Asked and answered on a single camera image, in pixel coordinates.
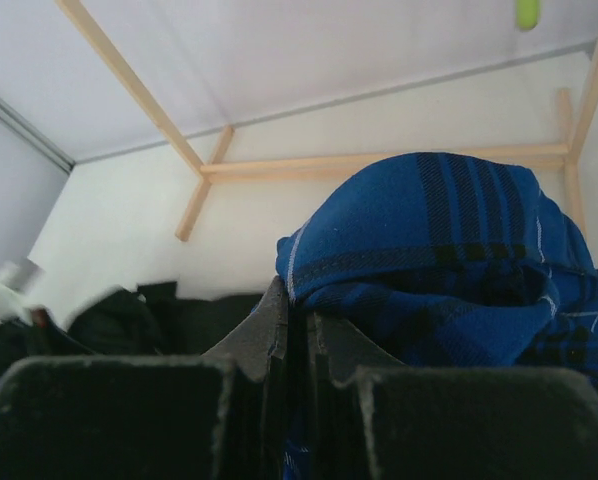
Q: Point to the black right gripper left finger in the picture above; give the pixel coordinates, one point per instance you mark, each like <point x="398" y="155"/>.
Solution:
<point x="68" y="411"/>

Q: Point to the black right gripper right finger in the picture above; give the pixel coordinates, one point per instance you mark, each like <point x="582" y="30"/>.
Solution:
<point x="372" y="417"/>

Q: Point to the black shirt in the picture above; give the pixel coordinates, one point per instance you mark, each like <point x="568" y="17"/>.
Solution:
<point x="154" y="315"/>

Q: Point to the blue plaid shirt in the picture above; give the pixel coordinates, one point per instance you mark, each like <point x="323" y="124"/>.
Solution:
<point x="446" y="261"/>

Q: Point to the wooden clothes rack frame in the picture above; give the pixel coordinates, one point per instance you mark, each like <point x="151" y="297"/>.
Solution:
<point x="564" y="155"/>

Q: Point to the green plastic hanger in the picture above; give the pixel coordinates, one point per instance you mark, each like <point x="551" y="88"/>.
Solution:
<point x="527" y="14"/>

